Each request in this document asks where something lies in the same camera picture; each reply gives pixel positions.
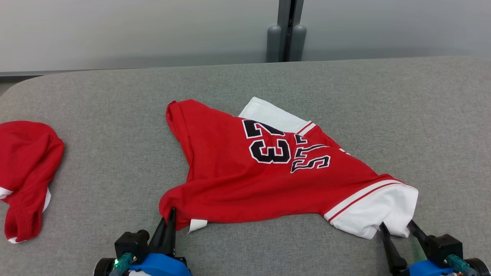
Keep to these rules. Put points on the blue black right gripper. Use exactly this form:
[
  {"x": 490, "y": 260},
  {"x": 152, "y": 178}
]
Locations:
[{"x": 431, "y": 269}]

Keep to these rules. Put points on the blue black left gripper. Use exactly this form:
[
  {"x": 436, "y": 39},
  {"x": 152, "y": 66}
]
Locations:
[{"x": 161, "y": 266}]

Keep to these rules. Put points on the red white basketball jersey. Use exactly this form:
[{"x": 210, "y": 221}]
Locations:
[{"x": 276, "y": 172}]

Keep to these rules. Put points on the red white basketball shorts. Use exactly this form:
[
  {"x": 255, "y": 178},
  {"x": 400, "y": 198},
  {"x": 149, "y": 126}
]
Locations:
[{"x": 27, "y": 172}]

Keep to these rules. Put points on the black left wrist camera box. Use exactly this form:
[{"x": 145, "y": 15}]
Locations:
[{"x": 132, "y": 241}]

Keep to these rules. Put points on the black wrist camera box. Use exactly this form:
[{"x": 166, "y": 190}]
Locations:
[
  {"x": 443, "y": 249},
  {"x": 132, "y": 241}
]

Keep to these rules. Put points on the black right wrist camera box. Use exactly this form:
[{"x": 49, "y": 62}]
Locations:
[{"x": 443, "y": 249}]

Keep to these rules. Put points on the grey partition post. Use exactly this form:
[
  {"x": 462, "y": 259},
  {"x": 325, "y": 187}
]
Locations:
[{"x": 287, "y": 30}]

